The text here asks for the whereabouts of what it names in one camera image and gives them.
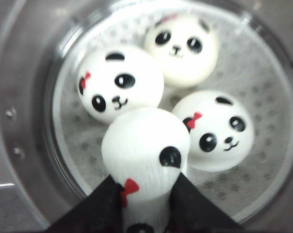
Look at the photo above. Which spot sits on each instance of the stainless steel steamer pot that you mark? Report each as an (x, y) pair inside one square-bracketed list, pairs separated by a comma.
[(34, 42)]

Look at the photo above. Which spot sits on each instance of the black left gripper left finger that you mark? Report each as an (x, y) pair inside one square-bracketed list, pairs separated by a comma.
[(100, 212)]

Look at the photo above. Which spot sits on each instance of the panda bun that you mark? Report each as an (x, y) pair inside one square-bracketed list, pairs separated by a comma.
[(145, 150), (118, 78), (185, 47), (220, 127)]

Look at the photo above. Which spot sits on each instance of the white perforated steamer liner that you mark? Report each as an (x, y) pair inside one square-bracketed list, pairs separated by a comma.
[(249, 67)]

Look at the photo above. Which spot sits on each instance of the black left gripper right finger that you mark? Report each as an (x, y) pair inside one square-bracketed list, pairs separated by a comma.
[(192, 212)]

